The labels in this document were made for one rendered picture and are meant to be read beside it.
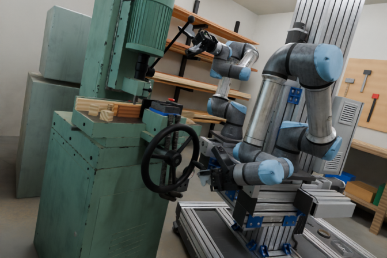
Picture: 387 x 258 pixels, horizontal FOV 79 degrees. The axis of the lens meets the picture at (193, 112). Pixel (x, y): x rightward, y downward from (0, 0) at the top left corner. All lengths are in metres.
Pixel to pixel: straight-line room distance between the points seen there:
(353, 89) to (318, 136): 2.94
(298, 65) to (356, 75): 3.17
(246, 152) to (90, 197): 0.63
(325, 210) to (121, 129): 0.96
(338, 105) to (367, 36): 2.66
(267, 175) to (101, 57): 0.94
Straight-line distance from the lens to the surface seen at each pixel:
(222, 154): 0.91
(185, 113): 1.40
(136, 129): 1.02
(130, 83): 1.16
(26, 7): 3.41
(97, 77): 1.29
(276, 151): 1.22
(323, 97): 0.96
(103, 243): 1.23
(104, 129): 0.95
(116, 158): 1.02
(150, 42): 1.09
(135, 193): 1.16
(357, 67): 4.06
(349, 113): 1.66
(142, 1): 1.13
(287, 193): 1.26
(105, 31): 1.30
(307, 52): 0.88
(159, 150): 0.99
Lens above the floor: 1.12
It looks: 7 degrees down
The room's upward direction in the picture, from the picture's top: 13 degrees clockwise
